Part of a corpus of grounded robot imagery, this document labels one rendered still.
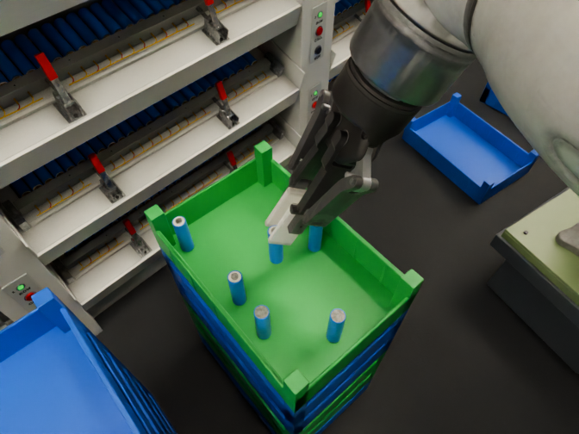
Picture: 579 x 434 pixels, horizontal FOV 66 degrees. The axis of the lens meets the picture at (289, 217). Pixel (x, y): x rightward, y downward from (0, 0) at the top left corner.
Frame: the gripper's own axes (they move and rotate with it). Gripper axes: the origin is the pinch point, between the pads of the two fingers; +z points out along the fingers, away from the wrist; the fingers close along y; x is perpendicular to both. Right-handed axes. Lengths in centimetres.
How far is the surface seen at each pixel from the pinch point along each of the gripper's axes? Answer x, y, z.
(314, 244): -7.6, 1.7, 7.3
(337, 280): -10.5, -3.2, 8.3
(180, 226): 9.7, 5.2, 10.9
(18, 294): 29, 11, 42
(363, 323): -12.1, -9.7, 7.5
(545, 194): -91, 31, 15
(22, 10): 30.0, 23.4, -2.0
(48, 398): 22.5, -11.8, 23.8
